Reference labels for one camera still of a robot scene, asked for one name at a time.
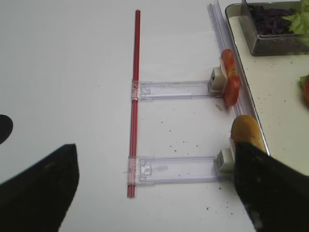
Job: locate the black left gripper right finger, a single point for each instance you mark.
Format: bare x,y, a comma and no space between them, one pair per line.
275,196

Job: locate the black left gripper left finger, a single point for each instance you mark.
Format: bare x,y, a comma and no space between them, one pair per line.
37,199

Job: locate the tomato slice on burger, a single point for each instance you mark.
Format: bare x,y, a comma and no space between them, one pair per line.
306,88

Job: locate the white pusher block tomato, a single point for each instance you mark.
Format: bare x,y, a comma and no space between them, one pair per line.
218,80

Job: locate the green lettuce leaves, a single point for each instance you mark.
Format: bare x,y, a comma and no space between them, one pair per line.
299,21

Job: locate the white pusher block left bun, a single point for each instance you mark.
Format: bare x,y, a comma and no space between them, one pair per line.
224,163

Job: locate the silver metal tray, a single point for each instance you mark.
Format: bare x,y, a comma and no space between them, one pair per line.
278,98

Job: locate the left red rod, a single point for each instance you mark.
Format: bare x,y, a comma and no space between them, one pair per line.
131,186

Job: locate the clear plastic salad container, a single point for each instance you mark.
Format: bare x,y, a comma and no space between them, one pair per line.
272,45

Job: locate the shredded purple cabbage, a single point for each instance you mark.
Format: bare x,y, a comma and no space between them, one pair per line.
272,21

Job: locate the bun half on left rail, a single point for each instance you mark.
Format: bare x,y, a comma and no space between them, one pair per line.
246,139

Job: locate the left long clear rail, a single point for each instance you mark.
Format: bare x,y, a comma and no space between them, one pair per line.
244,105

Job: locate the left lower clear cross rail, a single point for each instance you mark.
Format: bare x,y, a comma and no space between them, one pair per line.
147,171

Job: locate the clear cross rail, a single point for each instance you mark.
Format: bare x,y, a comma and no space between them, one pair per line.
147,171
145,91

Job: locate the tomato slices on left rail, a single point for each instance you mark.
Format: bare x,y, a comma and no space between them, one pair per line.
232,88

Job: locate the left upper clear cross rail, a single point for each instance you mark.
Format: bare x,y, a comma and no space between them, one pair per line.
145,91

